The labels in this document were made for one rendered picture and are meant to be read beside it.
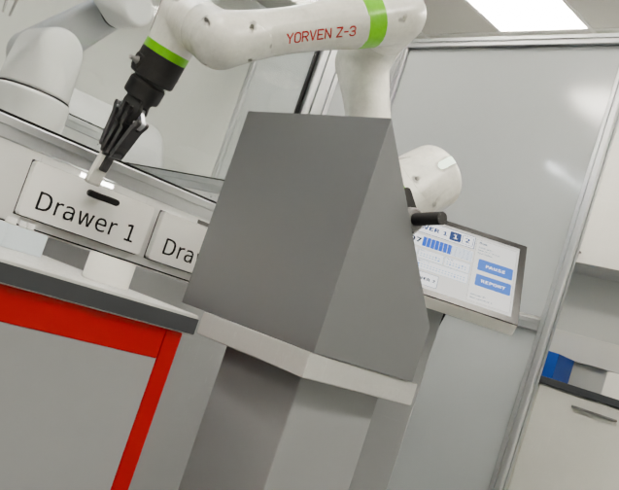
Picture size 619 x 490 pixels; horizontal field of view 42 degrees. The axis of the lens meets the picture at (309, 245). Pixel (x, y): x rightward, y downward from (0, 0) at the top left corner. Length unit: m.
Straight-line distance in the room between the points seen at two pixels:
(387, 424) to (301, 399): 0.98
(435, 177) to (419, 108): 1.88
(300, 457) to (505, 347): 1.56
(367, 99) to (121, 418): 0.92
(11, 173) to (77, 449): 0.68
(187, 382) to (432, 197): 0.81
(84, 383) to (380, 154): 0.55
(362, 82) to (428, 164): 0.36
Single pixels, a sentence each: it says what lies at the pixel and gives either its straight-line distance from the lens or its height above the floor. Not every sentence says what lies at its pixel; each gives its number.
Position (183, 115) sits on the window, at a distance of 1.87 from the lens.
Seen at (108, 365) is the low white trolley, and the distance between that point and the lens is 1.14.
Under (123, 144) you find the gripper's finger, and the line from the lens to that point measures 1.64.
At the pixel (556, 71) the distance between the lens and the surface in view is 3.08.
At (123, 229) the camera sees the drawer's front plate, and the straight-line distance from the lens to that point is 1.78.
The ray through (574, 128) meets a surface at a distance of 2.94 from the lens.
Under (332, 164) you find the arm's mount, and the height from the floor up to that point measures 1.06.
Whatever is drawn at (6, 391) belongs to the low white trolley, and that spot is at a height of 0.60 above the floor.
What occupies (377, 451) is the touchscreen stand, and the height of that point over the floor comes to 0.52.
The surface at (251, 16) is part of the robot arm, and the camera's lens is 1.54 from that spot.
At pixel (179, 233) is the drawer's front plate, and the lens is 1.85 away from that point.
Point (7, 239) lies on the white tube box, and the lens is 1.38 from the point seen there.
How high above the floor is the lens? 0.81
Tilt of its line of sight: 5 degrees up
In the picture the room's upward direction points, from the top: 19 degrees clockwise
